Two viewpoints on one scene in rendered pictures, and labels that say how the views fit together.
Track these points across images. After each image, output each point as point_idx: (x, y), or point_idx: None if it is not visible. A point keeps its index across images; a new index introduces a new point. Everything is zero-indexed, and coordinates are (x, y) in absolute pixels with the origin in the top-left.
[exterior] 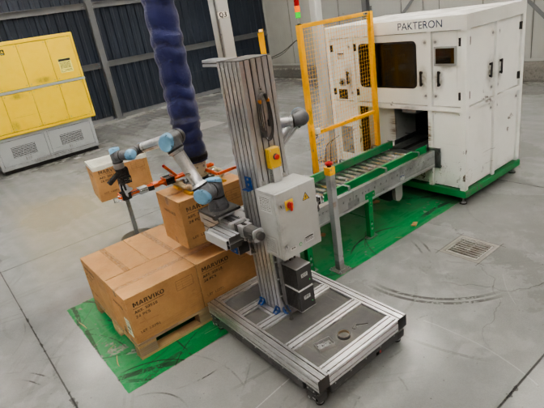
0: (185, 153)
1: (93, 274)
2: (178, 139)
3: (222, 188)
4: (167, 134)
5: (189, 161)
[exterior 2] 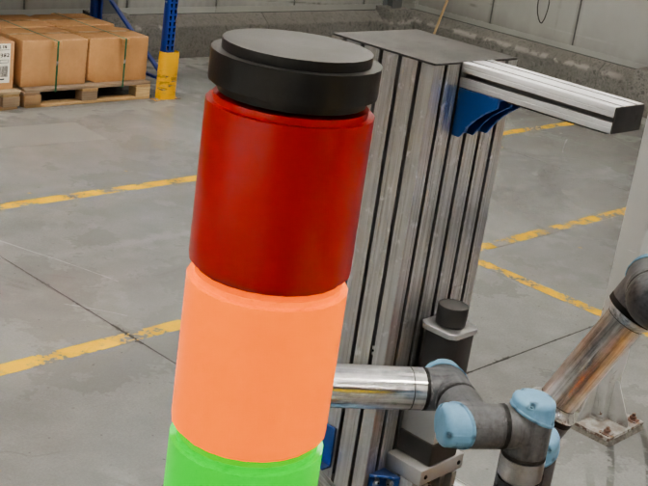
0: (602, 321)
1: None
2: (624, 280)
3: (499, 457)
4: (647, 254)
5: (584, 337)
